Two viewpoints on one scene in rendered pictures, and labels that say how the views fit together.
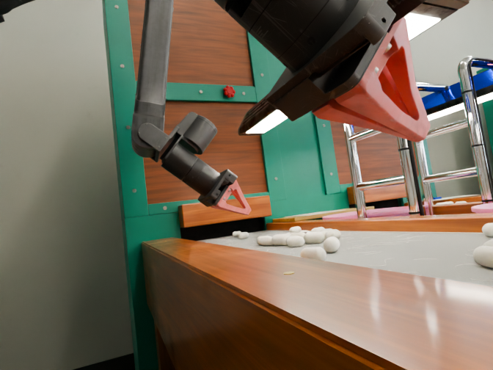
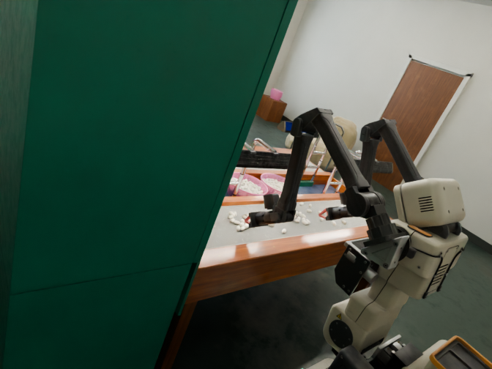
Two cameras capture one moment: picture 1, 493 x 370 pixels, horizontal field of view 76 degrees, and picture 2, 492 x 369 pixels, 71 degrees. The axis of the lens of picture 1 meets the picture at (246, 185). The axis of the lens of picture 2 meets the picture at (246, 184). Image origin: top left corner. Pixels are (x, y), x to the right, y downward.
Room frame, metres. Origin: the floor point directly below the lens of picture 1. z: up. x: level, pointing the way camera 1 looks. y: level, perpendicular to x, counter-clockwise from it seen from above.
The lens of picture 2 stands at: (1.26, 1.30, 1.60)
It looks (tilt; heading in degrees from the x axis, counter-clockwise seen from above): 23 degrees down; 248
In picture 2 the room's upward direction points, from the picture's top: 22 degrees clockwise
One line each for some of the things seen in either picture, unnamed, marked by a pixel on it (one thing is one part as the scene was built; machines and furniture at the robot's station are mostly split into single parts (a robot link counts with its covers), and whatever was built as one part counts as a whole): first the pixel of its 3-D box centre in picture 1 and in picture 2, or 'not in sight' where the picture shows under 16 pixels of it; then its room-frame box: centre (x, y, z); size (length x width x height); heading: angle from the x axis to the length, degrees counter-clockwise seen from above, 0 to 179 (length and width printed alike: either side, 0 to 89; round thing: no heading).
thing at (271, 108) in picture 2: not in sight; (272, 104); (-1.51, -5.80, 0.32); 0.42 x 0.42 x 0.63; 23
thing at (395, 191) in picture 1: (381, 191); not in sight; (1.30, -0.55, 0.83); 0.30 x 0.06 x 0.07; 113
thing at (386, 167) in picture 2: not in sight; (367, 165); (-0.24, -0.54, 1.08); 0.62 x 0.08 x 0.07; 23
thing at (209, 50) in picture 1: (266, 102); (86, 50); (1.45, -0.14, 1.32); 1.36 x 0.55 x 0.95; 113
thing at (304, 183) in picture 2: not in sight; (307, 155); (-0.05, -0.98, 0.90); 0.20 x 0.19 x 0.45; 23
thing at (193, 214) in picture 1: (226, 211); not in sight; (1.03, 0.08, 0.83); 0.30 x 0.06 x 0.07; 113
